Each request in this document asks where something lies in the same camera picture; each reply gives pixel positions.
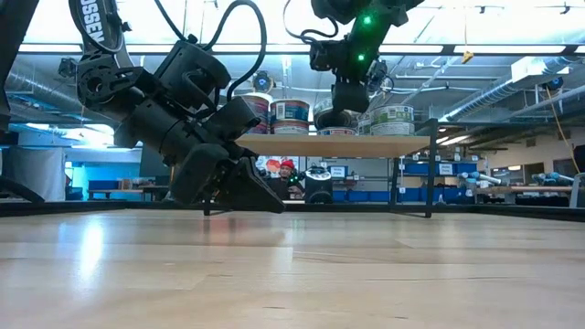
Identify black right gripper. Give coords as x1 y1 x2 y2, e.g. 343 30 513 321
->
331 75 371 115

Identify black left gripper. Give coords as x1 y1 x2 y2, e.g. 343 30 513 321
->
113 95 287 215

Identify blue label salmon can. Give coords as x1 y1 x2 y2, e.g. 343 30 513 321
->
270 99 311 121
271 118 311 135
239 93 271 115

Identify wooden shelf black metal legs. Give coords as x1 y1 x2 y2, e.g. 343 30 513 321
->
204 116 438 219

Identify person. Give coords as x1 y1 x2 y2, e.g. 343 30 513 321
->
266 158 306 202

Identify floral patterned cloth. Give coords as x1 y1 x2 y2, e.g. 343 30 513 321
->
255 156 282 177

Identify black round ceiling device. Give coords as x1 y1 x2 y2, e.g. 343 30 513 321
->
251 70 275 94

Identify grey cabinet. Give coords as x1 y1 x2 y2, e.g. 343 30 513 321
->
139 143 174 184

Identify low wooden bench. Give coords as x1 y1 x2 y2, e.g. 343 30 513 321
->
86 185 159 202

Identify long ceiling light fixture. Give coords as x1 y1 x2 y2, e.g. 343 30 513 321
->
17 43 585 57

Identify white ceiling unit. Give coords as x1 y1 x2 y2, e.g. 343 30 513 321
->
510 57 570 83

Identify blue grey rolled tubes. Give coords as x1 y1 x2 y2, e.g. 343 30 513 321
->
532 172 577 186

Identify white cloth cover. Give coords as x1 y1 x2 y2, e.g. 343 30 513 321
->
2 145 68 202

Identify black curved tube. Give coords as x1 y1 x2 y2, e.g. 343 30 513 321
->
0 176 45 205

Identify black hanging camera device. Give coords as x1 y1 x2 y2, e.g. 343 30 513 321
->
367 58 395 97

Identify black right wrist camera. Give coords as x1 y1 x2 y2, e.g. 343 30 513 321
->
309 39 344 73

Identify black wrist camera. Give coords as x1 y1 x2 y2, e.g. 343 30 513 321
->
210 96 262 142
309 39 344 73

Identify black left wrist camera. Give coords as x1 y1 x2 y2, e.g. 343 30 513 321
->
210 96 262 142

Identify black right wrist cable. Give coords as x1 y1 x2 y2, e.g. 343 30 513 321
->
282 0 340 47

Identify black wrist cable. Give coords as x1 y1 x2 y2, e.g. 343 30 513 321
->
282 0 340 47
153 0 269 102

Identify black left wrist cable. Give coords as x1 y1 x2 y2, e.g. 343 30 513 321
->
153 0 269 102

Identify silver ceiling duct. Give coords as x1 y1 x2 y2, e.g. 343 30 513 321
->
441 57 585 122

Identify black aluminium table frame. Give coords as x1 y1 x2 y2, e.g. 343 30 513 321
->
0 200 585 224

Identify yellow hanging cable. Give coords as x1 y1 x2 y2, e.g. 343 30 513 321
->
545 86 581 175

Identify black ceiling device with cables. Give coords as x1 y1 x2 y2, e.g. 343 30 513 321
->
57 57 81 81

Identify grey ceiling duct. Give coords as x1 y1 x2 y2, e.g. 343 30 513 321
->
6 58 120 122

